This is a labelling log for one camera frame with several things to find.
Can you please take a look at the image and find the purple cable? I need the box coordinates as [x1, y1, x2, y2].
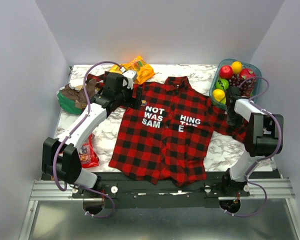
[52, 60, 125, 192]
[238, 76, 285, 218]

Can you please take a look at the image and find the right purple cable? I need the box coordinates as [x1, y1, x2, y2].
[238, 76, 285, 218]

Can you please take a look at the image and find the teal plastic fruit container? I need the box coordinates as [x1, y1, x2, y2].
[209, 58, 262, 110]

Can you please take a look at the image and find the orange fruit top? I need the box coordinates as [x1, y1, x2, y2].
[231, 61, 243, 75]

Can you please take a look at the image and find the red black plaid shirt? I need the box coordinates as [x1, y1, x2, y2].
[87, 73, 248, 187]

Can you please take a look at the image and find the red apple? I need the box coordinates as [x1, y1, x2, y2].
[218, 65, 234, 80]

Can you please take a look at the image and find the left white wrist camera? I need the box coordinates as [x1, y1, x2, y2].
[123, 70, 138, 90]

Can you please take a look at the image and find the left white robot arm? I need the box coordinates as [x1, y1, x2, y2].
[42, 70, 142, 198]

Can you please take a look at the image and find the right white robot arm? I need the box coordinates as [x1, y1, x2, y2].
[220, 86, 284, 196]

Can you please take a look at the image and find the red dragon fruit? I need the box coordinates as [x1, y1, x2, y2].
[239, 68, 256, 82]

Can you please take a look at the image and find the red candy snack bag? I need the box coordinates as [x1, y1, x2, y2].
[49, 132, 100, 181]

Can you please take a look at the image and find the green bowl with brown paper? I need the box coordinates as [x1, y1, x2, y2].
[57, 79, 104, 115]

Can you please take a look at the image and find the orange snack bag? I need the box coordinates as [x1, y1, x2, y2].
[123, 55, 155, 85]

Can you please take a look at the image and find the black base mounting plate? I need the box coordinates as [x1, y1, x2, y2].
[58, 172, 250, 210]

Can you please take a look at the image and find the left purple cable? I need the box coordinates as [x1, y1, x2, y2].
[52, 60, 125, 192]

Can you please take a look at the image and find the purple grape bunch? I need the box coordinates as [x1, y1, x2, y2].
[227, 73, 256, 98]

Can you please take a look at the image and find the yellow lemon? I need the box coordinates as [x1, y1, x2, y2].
[212, 88, 226, 102]

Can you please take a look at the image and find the light green lime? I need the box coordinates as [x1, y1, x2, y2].
[220, 98, 226, 105]

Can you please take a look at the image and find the yellow Lays chips bag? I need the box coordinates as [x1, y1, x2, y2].
[109, 64, 126, 74]

